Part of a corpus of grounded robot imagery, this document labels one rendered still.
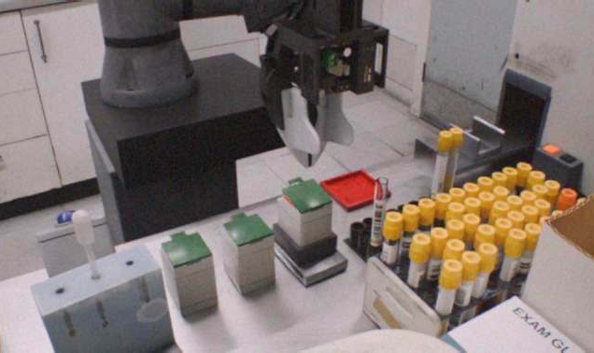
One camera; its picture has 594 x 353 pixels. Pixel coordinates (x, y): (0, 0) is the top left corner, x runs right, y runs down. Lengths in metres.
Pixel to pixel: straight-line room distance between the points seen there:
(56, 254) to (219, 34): 2.48
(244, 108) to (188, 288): 0.32
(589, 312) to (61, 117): 2.00
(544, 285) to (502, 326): 0.05
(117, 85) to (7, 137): 1.42
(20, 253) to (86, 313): 1.77
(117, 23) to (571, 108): 0.63
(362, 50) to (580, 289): 0.25
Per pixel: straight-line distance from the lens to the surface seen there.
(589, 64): 0.75
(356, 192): 0.72
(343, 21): 0.44
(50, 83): 2.17
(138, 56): 0.81
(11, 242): 2.30
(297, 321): 0.54
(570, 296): 0.47
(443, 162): 0.66
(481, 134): 0.79
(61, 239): 0.57
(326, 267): 0.58
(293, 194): 0.56
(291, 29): 0.45
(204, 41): 2.95
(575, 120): 0.78
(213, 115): 0.76
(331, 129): 0.52
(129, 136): 0.73
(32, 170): 2.29
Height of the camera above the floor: 1.27
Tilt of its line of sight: 31 degrees down
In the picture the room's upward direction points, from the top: straight up
